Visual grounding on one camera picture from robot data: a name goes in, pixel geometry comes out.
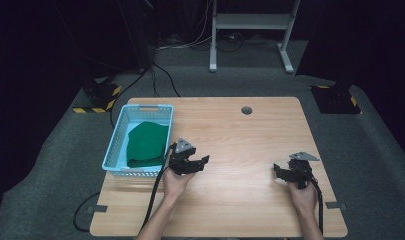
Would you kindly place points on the dark stand pole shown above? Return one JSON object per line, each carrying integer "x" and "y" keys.
{"x": 140, "y": 33}

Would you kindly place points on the grey round table grommet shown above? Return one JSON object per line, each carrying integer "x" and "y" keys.
{"x": 246, "y": 110}

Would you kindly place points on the grey tape strip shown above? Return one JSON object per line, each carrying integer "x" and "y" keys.
{"x": 97, "y": 209}
{"x": 336, "y": 205}

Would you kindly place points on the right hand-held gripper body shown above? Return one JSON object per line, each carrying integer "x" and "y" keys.
{"x": 300, "y": 171}

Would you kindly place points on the light blue plastic basket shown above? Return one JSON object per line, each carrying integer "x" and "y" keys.
{"x": 140, "y": 116}

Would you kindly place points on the person's right hand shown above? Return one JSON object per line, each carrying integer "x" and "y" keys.
{"x": 302, "y": 199}

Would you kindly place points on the white metal stand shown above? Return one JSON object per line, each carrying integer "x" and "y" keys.
{"x": 251, "y": 21}

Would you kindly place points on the green printed t-shirt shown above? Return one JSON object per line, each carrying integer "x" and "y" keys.
{"x": 146, "y": 143}

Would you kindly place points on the black yellow striped base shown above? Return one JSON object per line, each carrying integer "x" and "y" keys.
{"x": 335, "y": 100}
{"x": 100, "y": 95}

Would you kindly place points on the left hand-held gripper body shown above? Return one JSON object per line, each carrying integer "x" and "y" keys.
{"x": 180, "y": 160}

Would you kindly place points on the person's left hand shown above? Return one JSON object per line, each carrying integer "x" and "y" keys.
{"x": 175, "y": 185}

